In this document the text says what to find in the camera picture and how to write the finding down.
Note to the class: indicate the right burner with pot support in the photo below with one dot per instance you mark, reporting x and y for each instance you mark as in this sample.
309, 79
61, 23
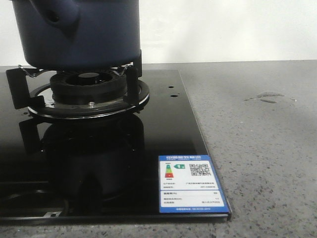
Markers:
72, 95

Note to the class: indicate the dark blue cooking pot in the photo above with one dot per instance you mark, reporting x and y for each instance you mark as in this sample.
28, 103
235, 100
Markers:
78, 34

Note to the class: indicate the blue energy label sticker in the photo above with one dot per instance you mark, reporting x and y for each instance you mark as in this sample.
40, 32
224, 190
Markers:
189, 184

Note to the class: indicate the black glass gas stove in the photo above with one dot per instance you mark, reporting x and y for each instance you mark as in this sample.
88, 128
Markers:
96, 170

